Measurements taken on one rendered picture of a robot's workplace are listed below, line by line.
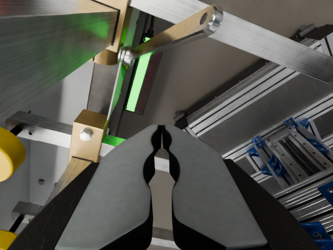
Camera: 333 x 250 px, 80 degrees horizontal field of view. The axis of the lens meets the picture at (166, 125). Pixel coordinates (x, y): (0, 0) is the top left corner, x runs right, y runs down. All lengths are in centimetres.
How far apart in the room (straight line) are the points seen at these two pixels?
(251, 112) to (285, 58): 82
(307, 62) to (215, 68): 90
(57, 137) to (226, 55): 98
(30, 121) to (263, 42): 37
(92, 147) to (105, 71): 16
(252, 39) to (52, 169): 67
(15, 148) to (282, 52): 37
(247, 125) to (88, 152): 91
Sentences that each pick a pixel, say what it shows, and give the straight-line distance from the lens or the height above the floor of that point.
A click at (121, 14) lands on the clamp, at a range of 25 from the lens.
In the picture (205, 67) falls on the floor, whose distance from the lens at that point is 118.
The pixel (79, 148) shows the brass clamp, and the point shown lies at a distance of 38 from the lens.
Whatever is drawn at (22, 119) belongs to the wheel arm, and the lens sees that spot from 41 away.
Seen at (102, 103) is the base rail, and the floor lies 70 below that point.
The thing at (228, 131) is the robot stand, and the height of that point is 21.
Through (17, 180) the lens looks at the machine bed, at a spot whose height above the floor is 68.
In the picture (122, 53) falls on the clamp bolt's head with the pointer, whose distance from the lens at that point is 27.
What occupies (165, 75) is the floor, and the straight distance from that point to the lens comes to 116.
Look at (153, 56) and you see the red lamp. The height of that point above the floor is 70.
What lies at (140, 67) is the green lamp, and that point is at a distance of 43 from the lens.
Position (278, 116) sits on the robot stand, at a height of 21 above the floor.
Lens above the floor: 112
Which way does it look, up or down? 60 degrees down
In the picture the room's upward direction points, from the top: 177 degrees clockwise
